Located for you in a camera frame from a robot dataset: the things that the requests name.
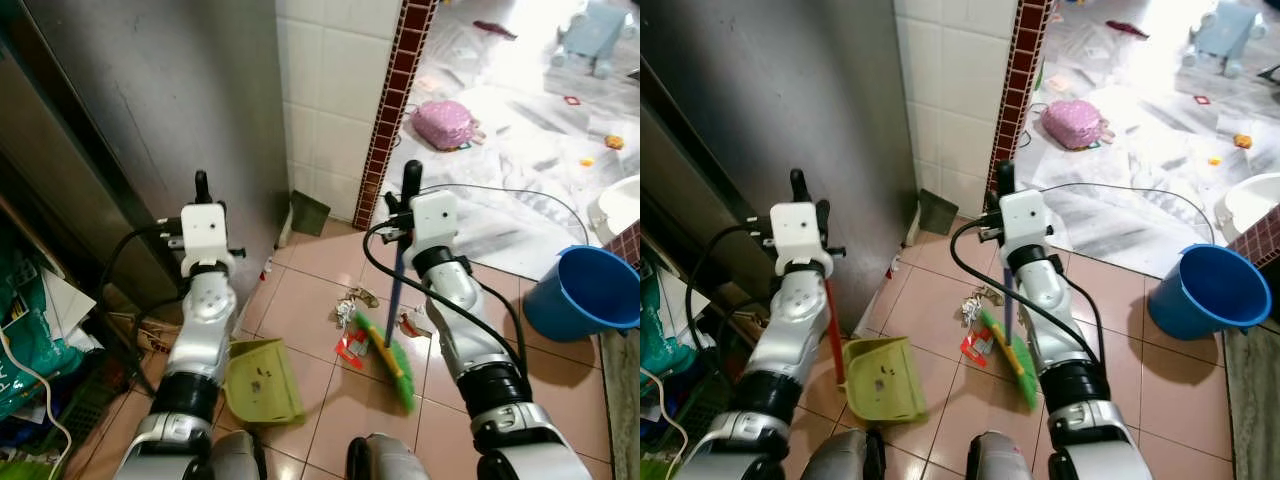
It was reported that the green broom with blue handle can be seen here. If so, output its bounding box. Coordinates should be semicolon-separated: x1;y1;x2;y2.
978;262;1042;412
354;228;418;413

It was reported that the yellow-green dustpan with red handle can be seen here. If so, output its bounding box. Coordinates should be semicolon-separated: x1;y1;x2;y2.
824;278;930;427
222;337;307;427

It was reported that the dark green board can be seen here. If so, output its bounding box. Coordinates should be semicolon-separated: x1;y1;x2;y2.
289;189;332;238
917;187;959;237

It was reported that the pink bag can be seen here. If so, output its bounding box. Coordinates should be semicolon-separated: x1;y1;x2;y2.
411;98;482;152
1039;98;1112;152

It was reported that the crumpled silver wrapper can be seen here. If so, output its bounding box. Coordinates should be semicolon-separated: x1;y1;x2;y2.
334;287;380;327
961;287;1005;328

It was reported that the grey metal cabinet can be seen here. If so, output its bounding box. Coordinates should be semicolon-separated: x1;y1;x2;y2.
640;0;920;336
0;0;292;306

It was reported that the white paper sheet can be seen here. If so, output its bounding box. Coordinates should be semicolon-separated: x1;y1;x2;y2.
40;268;98;343

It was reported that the white basin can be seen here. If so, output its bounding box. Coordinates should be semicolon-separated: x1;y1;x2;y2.
1214;172;1280;243
587;175;641;247

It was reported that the green plastic bag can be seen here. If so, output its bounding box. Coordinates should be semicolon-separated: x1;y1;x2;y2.
0;245;76;421
640;275;693;403

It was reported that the black plastic crate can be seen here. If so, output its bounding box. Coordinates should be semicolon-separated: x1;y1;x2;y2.
55;348;133;446
685;370;736;441

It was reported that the blue plastic bucket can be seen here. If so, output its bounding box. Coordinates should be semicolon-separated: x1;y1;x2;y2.
1146;242;1274;342
522;244;641;344

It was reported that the robot left leg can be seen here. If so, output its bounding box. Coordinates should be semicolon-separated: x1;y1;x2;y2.
800;430;888;480

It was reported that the robot leg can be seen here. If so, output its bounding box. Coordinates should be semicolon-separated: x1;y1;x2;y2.
800;430;888;480
345;433;433;480
965;430;1048;480

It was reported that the robot right leg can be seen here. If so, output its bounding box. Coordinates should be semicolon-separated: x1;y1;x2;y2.
345;433;433;480
965;430;1048;480

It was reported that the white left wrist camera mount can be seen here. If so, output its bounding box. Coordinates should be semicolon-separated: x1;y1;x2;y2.
769;203;832;277
180;203;239;277

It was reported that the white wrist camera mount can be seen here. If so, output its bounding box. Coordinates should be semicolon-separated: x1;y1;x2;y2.
769;203;832;277
999;188;1052;250
180;203;239;277
408;190;462;252

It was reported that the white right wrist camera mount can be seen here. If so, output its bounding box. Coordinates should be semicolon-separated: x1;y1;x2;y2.
408;190;462;252
999;188;1052;250

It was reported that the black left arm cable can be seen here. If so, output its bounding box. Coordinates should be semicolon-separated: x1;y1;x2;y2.
98;222;191;386
688;222;776;351

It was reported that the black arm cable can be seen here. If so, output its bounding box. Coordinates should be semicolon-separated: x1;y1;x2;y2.
98;222;191;386
361;220;529;373
948;218;1106;371
688;222;776;351

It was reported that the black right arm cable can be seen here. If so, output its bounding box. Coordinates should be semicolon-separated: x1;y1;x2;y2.
361;220;529;373
948;218;1106;371

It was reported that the thin black floor cable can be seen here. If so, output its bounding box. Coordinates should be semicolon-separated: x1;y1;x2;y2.
1042;182;1218;247
422;182;593;247

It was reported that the white cable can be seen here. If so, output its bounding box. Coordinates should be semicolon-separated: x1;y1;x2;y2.
0;328;75;473
640;366;693;473

